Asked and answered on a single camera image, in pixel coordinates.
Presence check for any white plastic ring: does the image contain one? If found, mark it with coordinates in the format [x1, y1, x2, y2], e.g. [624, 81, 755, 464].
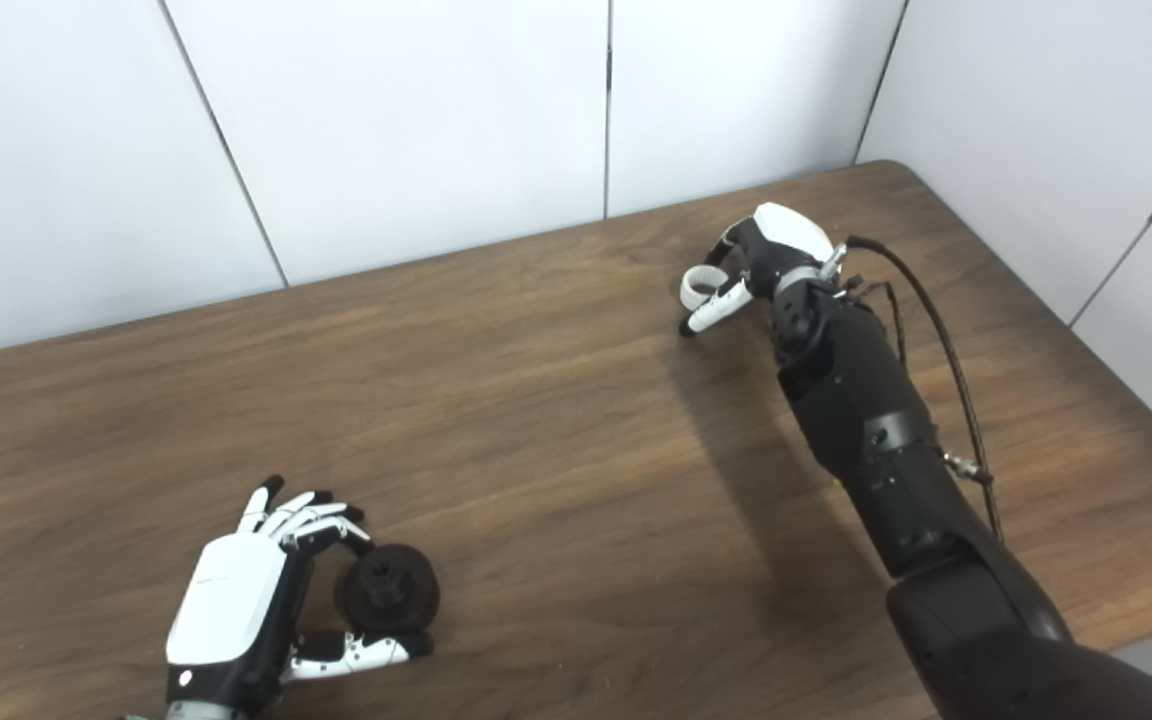
[679, 264, 737, 313]

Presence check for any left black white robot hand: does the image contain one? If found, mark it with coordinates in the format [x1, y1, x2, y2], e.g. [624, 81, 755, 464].
[164, 475, 434, 713]

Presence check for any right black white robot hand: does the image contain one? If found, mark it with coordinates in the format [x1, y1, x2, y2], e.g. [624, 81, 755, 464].
[678, 203, 837, 338]

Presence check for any round black plastic part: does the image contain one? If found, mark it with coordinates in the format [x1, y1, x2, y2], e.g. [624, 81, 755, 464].
[334, 543, 441, 633]

